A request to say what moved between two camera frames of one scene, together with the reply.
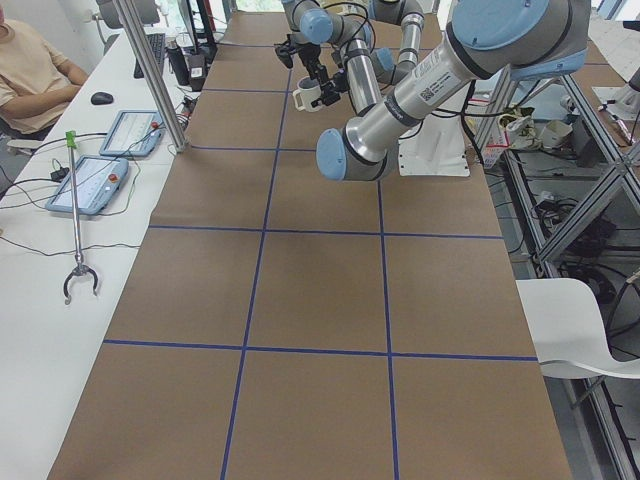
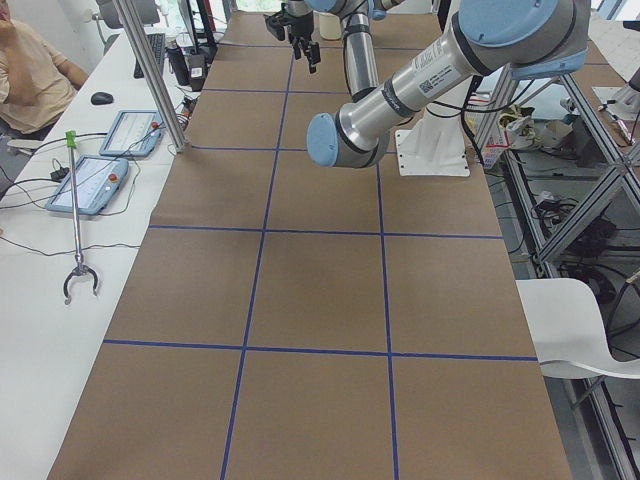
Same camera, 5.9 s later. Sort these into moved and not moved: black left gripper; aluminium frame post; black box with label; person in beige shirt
Moved: black left gripper
Not moved: aluminium frame post; black box with label; person in beige shirt
